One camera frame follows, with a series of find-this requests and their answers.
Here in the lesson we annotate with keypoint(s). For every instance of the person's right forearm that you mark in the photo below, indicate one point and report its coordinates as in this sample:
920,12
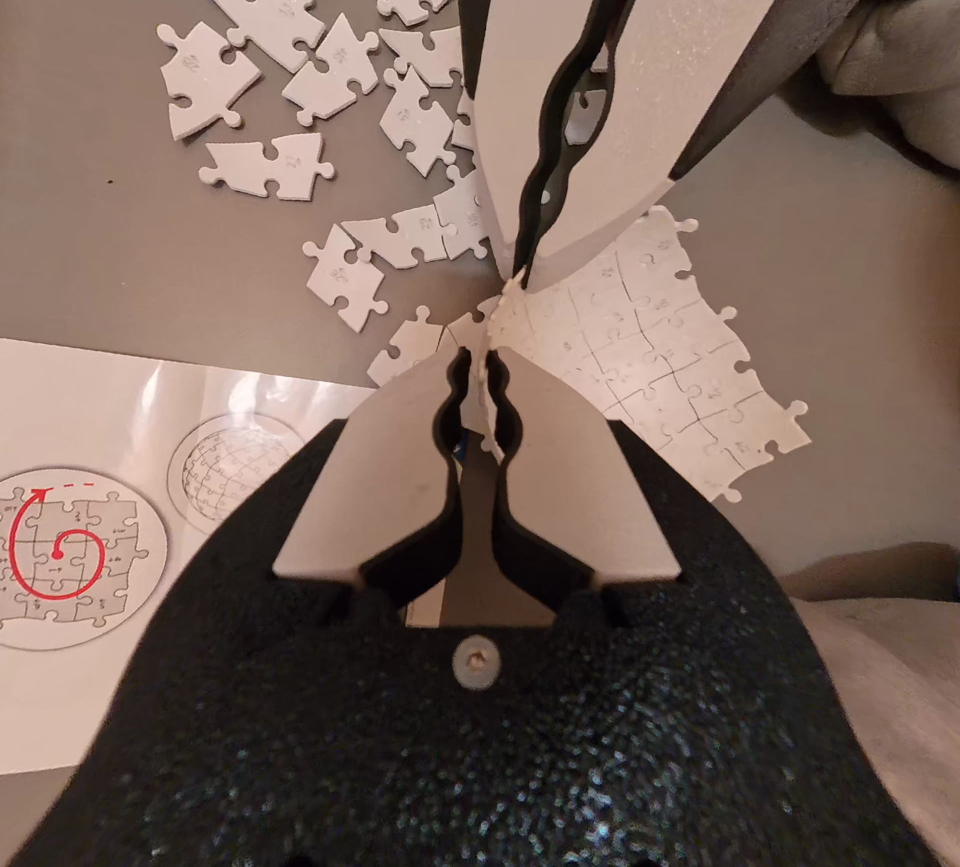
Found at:
900,72

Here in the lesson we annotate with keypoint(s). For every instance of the white paper instruction sheet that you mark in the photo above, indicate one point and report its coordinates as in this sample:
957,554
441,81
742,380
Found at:
90,394

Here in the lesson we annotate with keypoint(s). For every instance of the beige zip hoodie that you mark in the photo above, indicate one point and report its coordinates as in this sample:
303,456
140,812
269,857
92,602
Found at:
885,694

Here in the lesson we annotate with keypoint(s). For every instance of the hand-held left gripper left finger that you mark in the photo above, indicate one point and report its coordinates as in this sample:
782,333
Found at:
352,499

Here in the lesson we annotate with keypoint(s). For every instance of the curved white puzzle ball shell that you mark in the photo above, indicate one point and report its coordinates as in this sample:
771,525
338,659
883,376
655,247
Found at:
660,357

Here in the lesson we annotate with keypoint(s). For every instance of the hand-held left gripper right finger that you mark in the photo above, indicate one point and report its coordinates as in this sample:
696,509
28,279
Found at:
592,499

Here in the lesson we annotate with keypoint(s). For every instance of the joined white puzzle strip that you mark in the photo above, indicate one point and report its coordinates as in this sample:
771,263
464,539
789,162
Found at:
409,349

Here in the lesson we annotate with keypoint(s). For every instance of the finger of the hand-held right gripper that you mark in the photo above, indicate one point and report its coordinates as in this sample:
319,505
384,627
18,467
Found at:
690,72
525,57

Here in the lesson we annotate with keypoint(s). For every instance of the single white puzzle piece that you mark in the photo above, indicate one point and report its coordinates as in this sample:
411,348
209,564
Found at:
514,293

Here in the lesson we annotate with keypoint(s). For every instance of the scattered loose white puzzle pieces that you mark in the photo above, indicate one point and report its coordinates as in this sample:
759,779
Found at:
217,72

